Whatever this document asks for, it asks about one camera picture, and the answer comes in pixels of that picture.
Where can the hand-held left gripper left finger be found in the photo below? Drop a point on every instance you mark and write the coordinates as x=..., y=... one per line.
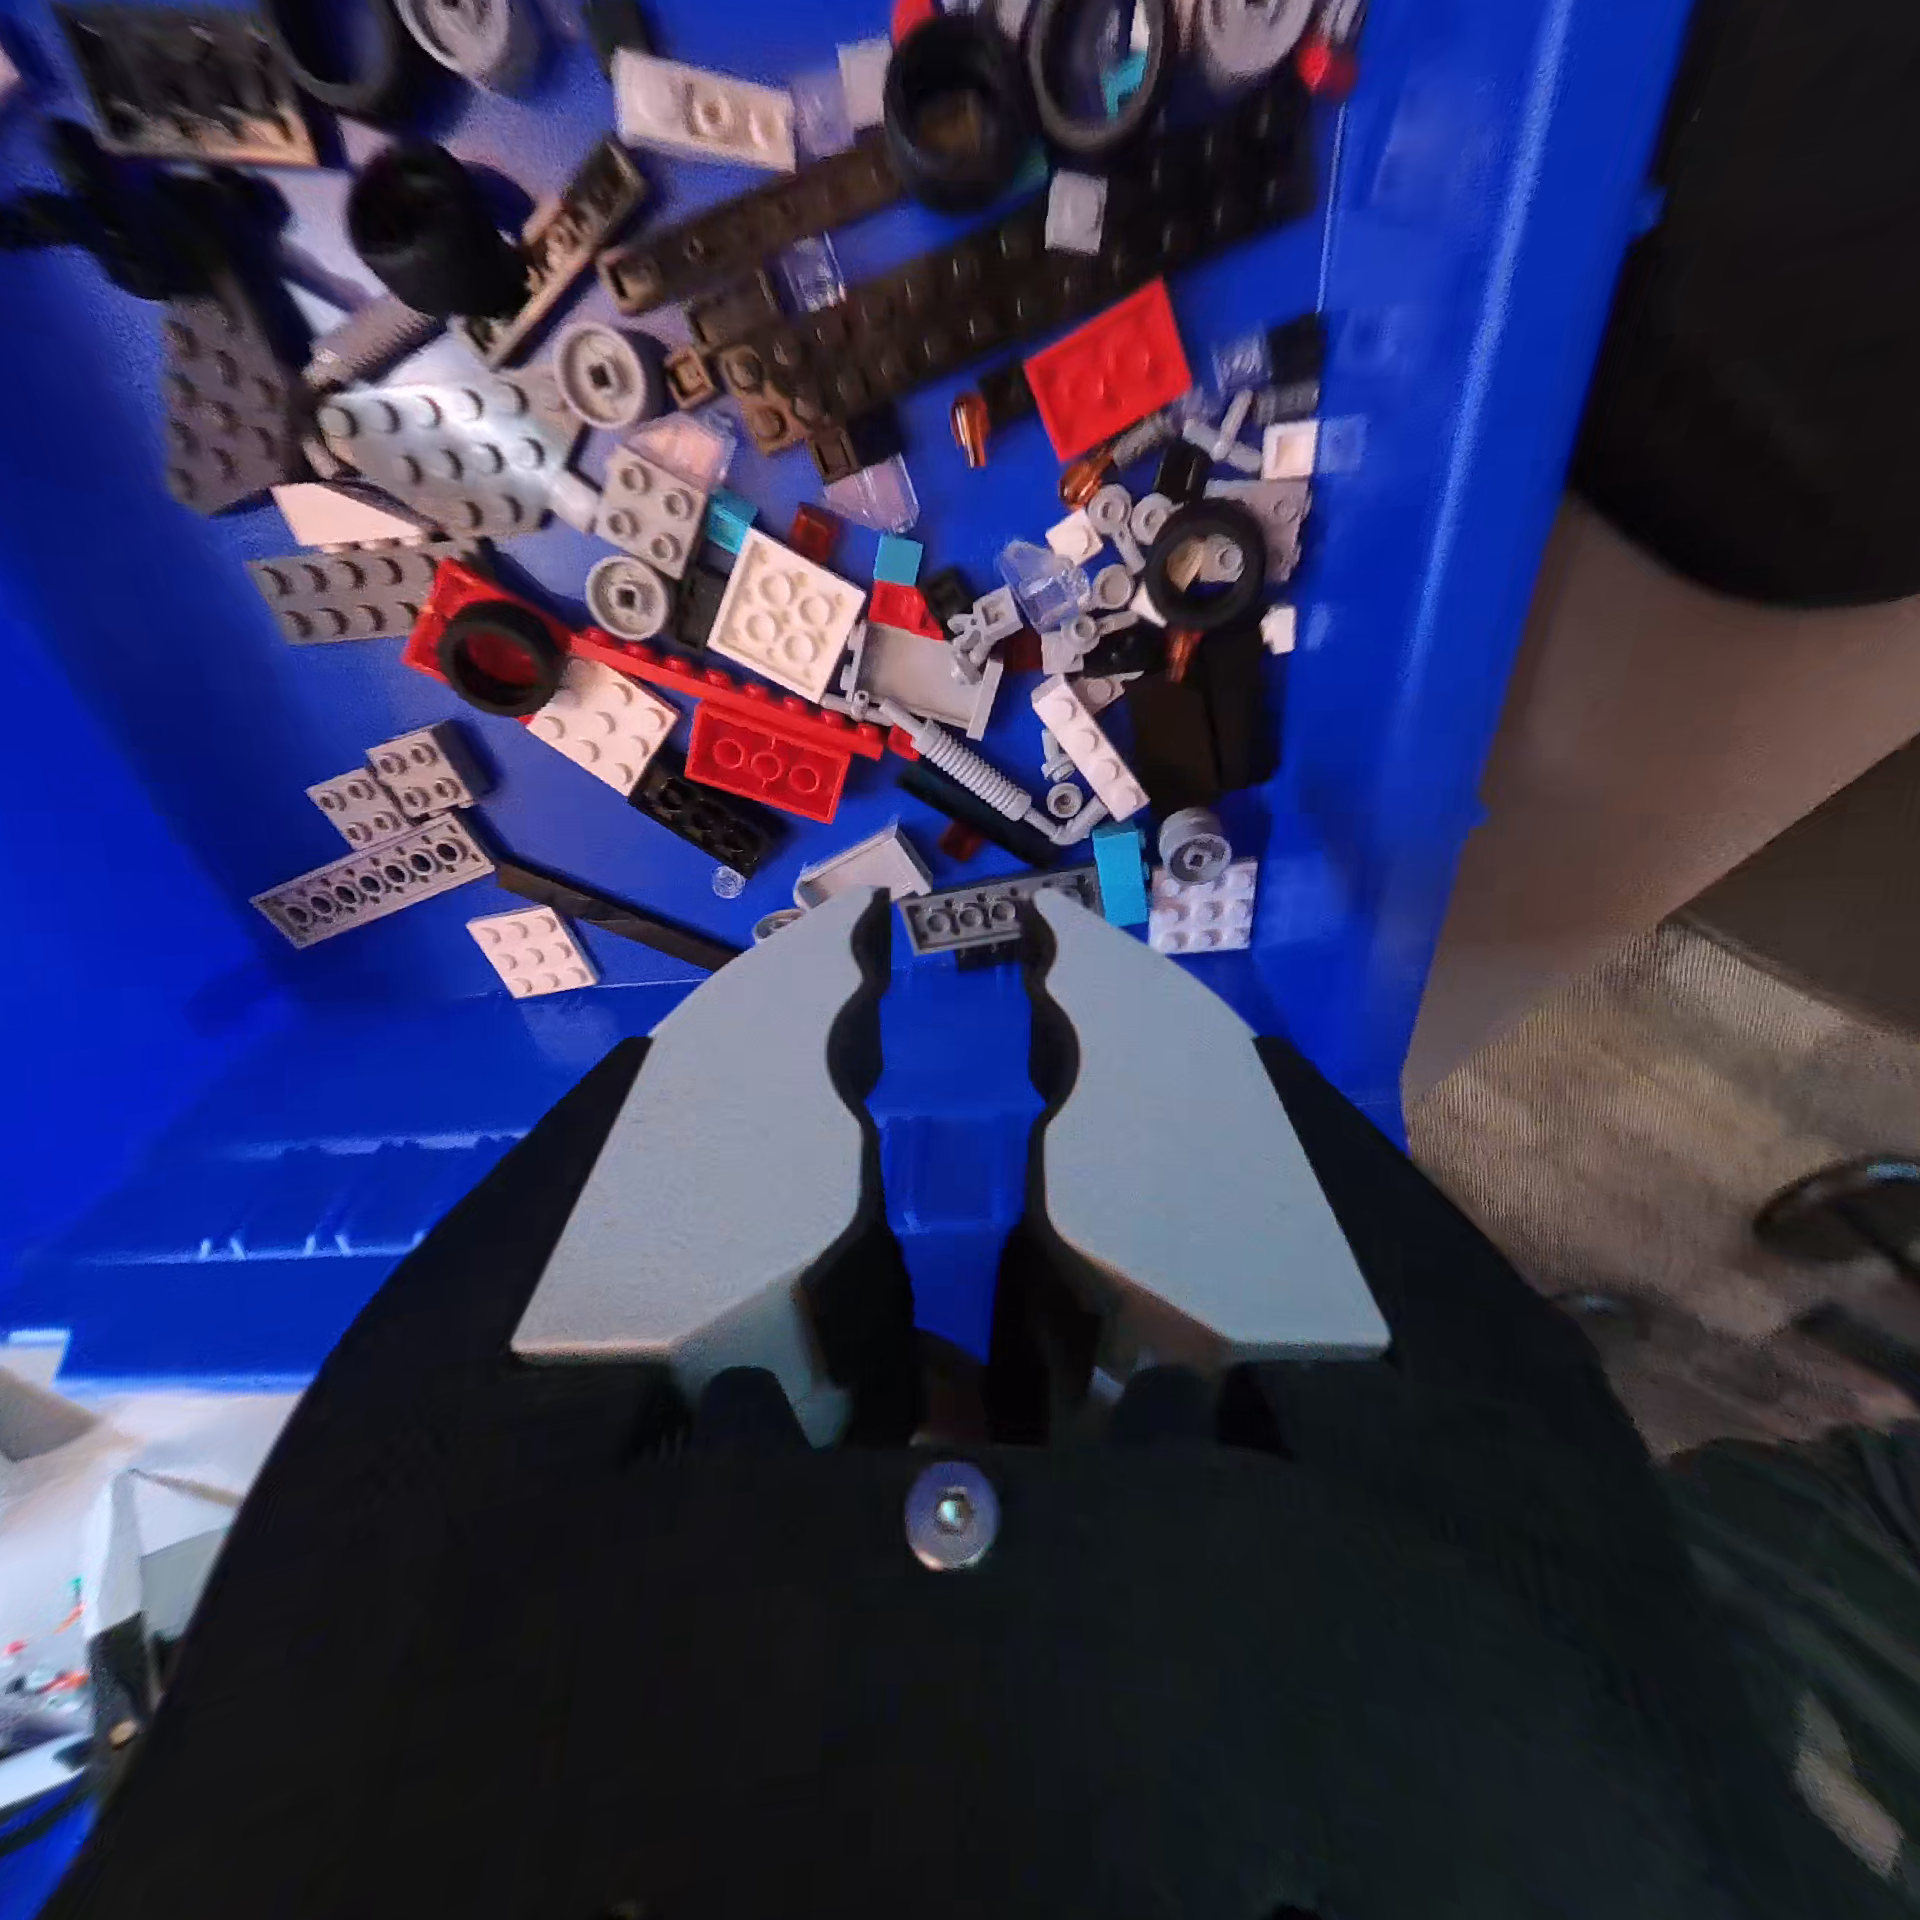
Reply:
x=705, y=1185

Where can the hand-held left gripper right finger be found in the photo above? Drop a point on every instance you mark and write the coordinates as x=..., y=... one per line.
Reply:
x=1201, y=1185

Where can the dark grey toy plate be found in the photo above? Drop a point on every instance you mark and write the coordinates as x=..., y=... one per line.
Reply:
x=974, y=912

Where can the blue plastic bin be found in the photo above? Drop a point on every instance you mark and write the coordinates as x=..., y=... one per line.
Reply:
x=151, y=900

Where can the pile of toy bricks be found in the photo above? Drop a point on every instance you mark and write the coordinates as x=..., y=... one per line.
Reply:
x=781, y=450

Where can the black chair base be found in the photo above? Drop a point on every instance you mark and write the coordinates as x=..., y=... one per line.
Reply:
x=1845, y=1214

